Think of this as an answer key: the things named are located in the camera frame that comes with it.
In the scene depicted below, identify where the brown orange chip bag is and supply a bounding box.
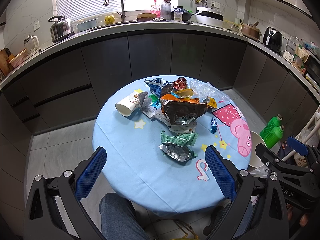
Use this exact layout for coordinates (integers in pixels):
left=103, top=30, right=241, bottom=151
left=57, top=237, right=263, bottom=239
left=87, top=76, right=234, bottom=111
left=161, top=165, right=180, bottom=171
left=160, top=94, right=208, bottom=125

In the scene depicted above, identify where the yellow biscuit packet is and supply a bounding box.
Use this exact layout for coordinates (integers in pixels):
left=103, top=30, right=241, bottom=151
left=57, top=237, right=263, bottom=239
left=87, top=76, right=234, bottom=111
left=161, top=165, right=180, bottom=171
left=203, top=96, right=217, bottom=109

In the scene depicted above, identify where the clear plastic bag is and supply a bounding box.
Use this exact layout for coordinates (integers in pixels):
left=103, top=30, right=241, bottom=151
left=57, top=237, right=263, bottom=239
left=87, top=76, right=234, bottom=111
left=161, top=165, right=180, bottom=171
left=189, top=79, right=231, bottom=102

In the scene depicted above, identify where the blue white snack bag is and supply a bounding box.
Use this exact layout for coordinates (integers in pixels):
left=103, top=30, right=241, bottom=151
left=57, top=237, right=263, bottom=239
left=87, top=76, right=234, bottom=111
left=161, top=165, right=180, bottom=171
left=144, top=77, right=172, bottom=99

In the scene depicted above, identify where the beige trash bin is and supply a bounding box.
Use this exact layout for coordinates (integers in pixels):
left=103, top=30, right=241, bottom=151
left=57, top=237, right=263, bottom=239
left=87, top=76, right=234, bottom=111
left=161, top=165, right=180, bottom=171
left=248, top=130, right=267, bottom=169

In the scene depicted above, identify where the chrome kitchen faucet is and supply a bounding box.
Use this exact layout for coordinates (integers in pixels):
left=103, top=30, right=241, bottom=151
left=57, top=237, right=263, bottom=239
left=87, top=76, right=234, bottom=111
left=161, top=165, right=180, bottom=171
left=103, top=0, right=126, bottom=22

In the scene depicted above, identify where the beige storage rack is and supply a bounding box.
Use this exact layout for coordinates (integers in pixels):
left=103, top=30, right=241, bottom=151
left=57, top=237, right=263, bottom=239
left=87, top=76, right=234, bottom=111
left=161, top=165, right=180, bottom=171
left=277, top=108, right=319, bottom=167

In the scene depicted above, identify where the green plastic bottle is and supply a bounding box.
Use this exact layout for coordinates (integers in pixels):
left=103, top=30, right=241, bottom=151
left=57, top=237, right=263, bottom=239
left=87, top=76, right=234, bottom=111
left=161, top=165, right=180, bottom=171
left=264, top=125, right=285, bottom=148
left=259, top=114, right=283, bottom=139

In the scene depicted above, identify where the person's jeans leg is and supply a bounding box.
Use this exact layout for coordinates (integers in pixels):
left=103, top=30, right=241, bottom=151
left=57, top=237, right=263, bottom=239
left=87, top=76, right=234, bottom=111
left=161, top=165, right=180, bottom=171
left=99, top=193, right=150, bottom=240

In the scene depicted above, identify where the small blue wrapper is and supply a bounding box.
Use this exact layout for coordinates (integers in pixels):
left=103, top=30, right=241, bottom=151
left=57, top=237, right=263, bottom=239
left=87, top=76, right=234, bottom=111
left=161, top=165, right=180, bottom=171
left=210, top=118, right=217, bottom=134

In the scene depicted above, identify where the silver foil wrapper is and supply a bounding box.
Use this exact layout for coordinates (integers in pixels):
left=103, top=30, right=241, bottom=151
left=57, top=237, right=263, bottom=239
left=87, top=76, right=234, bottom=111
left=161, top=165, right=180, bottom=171
left=159, top=143, right=197, bottom=163

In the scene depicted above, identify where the green snack wrapper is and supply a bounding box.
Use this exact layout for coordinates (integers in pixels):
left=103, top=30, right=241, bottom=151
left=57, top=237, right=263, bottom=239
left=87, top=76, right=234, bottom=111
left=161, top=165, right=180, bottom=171
left=160, top=131, right=199, bottom=147

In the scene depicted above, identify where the white paper cup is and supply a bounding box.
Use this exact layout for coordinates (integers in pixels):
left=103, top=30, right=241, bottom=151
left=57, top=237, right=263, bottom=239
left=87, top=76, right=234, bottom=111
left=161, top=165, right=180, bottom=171
left=115, top=92, right=140, bottom=117

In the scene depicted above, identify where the light blue cartoon tablecloth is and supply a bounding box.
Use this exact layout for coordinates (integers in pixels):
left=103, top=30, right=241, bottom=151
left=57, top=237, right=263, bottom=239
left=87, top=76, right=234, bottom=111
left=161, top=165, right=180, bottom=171
left=92, top=76, right=252, bottom=215

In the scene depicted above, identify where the red crushed can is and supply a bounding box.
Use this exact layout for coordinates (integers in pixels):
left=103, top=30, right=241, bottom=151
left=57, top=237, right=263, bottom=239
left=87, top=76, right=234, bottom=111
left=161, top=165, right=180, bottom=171
left=173, top=77, right=188, bottom=91

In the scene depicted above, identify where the black air fryer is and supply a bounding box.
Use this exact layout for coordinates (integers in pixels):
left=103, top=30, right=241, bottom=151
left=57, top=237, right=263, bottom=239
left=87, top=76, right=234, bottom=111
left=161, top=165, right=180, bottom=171
left=263, top=27, right=283, bottom=53

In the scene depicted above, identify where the brown cooking pot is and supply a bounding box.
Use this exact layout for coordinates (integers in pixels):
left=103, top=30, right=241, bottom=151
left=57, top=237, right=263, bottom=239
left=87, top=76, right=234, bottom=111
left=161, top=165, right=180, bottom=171
left=241, top=21, right=261, bottom=42

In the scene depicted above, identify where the glass pitcher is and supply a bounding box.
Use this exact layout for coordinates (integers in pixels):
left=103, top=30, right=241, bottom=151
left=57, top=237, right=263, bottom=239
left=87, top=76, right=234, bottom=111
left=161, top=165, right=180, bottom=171
left=24, top=35, right=40, bottom=54

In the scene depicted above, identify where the steel kettle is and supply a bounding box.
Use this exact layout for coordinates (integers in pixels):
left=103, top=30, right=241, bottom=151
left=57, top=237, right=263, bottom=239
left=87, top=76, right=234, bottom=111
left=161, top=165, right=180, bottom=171
left=48, top=16, right=74, bottom=43

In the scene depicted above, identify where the white rice cooker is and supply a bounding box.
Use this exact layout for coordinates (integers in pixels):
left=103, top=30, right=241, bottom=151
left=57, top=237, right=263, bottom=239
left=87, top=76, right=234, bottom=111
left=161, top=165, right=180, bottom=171
left=194, top=7, right=223, bottom=28

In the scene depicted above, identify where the black clay pot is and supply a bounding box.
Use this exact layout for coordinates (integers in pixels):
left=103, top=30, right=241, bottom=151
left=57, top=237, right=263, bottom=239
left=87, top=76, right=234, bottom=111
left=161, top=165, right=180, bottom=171
left=171, top=5, right=192, bottom=22

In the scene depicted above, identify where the glass jar red lid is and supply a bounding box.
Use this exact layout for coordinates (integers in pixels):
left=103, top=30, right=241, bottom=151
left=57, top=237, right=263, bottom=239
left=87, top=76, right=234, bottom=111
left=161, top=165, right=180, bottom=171
left=160, top=0, right=171, bottom=21

